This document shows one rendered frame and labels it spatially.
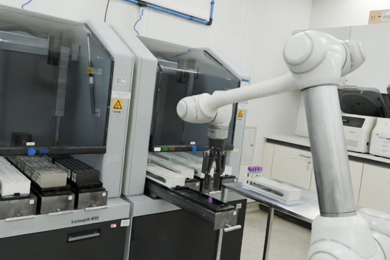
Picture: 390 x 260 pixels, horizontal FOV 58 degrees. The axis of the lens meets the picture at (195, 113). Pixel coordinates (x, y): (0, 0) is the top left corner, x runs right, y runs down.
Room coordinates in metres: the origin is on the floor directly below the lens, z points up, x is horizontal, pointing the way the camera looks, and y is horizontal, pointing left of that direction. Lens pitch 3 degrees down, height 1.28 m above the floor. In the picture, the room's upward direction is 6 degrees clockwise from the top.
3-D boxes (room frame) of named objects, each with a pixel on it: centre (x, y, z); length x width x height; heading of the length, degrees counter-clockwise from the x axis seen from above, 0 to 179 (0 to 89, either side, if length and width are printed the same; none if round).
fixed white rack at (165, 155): (2.37, 0.19, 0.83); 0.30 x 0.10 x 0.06; 41
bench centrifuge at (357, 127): (3.72, -1.67, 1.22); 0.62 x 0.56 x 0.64; 129
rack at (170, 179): (1.84, 0.14, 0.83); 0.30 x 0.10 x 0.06; 41
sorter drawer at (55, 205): (1.67, 0.73, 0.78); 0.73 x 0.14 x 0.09; 41
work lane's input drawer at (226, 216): (1.71, 0.03, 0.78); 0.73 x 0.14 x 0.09; 41
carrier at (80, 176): (1.59, 0.46, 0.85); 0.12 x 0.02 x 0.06; 131
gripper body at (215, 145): (1.59, -0.11, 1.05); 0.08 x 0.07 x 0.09; 131
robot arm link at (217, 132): (1.59, -0.11, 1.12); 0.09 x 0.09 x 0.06
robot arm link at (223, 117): (1.58, -0.10, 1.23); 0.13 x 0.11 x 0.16; 134
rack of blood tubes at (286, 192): (1.77, -0.42, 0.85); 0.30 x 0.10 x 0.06; 39
